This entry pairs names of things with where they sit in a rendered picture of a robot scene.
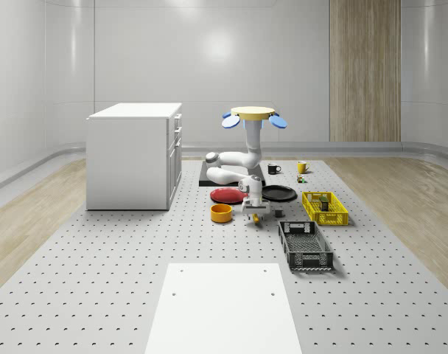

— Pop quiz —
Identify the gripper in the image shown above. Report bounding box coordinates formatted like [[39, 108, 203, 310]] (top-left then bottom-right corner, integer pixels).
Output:
[[240, 197, 271, 224]]

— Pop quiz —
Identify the black plate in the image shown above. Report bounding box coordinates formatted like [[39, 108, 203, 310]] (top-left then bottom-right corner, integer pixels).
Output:
[[260, 184, 298, 203]]

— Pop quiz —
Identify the red plate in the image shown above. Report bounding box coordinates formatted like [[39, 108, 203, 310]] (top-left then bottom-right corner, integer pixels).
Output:
[[209, 187, 249, 204]]

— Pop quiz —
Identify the yellow bowl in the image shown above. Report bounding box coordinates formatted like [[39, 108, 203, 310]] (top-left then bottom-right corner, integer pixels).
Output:
[[210, 204, 233, 224]]

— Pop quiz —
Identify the yellow basket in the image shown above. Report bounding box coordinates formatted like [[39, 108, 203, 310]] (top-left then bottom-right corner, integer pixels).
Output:
[[301, 191, 349, 226]]

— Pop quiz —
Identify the dark grey basket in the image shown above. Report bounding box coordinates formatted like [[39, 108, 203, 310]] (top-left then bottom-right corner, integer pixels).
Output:
[[277, 220, 335, 273]]

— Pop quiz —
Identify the white board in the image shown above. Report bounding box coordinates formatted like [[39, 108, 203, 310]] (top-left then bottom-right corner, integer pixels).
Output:
[[144, 263, 304, 354]]

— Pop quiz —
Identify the white cabinet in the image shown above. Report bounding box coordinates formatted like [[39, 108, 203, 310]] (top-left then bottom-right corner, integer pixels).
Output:
[[85, 102, 183, 212]]

